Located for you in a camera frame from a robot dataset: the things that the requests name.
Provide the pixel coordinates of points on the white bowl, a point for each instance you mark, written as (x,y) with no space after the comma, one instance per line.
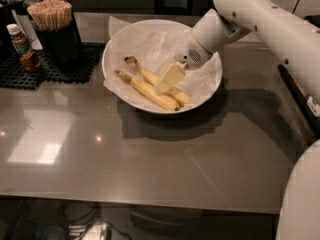
(203,80)

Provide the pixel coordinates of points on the black chopstick holder cup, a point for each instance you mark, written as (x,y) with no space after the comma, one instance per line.
(63,45)

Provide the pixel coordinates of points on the small brown sauce bottle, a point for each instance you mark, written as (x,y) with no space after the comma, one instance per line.
(30,61)

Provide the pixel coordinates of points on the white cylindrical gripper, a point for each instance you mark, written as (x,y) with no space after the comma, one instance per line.
(190,53)

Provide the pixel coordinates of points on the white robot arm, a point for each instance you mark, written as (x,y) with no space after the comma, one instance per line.
(296,43)

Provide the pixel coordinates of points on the black grid rubber mat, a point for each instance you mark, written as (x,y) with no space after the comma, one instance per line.
(14,76)

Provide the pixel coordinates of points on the bundle of wooden chopsticks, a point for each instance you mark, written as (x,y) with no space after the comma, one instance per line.
(51,15)

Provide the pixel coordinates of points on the dark-lidded shaker jar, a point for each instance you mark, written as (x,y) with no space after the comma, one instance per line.
(21,17)

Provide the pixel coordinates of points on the green sauce bottle white cap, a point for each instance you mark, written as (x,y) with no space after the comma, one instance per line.
(18,39)

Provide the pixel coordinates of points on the white parchment paper liner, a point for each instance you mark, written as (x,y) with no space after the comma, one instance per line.
(146,40)

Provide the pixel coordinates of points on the yellow banana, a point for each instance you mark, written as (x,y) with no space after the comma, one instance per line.
(164,101)
(180,96)

